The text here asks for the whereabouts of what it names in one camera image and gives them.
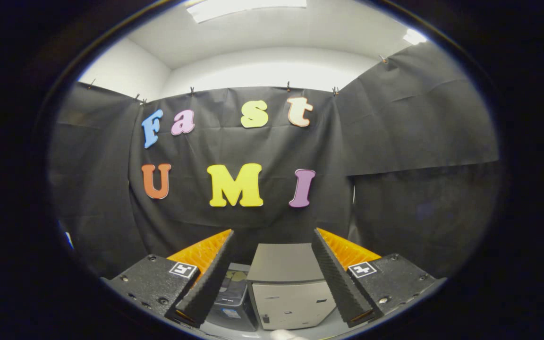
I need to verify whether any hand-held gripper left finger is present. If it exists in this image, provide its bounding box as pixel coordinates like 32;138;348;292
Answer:
102;229;235;328

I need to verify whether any long ceiling light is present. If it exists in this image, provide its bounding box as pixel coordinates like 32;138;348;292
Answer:
186;0;308;24

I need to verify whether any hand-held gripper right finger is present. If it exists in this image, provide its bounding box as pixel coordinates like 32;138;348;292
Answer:
311;228;447;329

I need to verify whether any black backdrop cloth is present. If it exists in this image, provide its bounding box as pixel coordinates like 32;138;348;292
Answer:
49;42;499;279

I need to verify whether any grey washing machine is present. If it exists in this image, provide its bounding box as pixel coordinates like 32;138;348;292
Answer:
205;263;259;332

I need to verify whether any grey cabinet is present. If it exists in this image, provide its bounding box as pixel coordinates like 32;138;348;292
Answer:
246;243;344;331

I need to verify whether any small ceiling light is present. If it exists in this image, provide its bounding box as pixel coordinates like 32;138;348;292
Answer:
403;28;429;46

